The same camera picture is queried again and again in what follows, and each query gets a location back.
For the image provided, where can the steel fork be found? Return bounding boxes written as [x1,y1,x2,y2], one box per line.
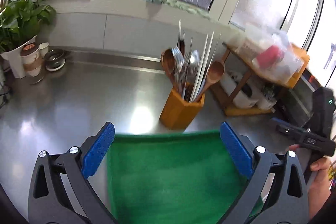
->
[171,47,185,92]

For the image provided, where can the steel chopstick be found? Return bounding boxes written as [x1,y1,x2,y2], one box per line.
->
[182,37,193,100]
[196,32,222,97]
[177,20,181,50]

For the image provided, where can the person's right hand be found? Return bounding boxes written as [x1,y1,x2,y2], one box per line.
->
[288,143,334,219]

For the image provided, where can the white storage bin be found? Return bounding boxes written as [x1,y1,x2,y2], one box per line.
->
[256,90,277,110]
[220,71,259,109]

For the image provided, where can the wooden shelf rack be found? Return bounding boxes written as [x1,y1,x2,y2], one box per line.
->
[210,43,310,117]

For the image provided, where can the green wooden tray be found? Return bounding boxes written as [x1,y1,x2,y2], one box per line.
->
[107,130,247,223]

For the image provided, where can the clear plastic container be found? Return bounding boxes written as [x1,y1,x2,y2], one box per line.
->
[226,23,310,88]

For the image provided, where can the orange wooden utensil holder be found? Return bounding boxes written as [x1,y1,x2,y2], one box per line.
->
[159,88,205,130]

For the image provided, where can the large wooden spoon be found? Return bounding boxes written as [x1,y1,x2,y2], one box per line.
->
[194,61,225,102]

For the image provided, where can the steel spoon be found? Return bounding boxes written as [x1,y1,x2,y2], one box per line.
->
[187,50,200,83]

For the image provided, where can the small wooden spoon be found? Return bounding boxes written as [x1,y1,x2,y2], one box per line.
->
[161,40,185,90]

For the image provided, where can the small white cup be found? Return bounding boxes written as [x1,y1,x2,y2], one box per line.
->
[39,42,50,57]

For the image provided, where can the paper coffee cup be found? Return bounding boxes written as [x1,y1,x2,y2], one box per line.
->
[20,43,43,84]

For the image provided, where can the potted green plant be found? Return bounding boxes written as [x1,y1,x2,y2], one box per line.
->
[1,0,56,79]

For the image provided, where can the green cloth on sill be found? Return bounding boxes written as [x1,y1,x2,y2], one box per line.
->
[143,0,214,22]

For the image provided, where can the black cables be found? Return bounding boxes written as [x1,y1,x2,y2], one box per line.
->
[0,82,13,109]

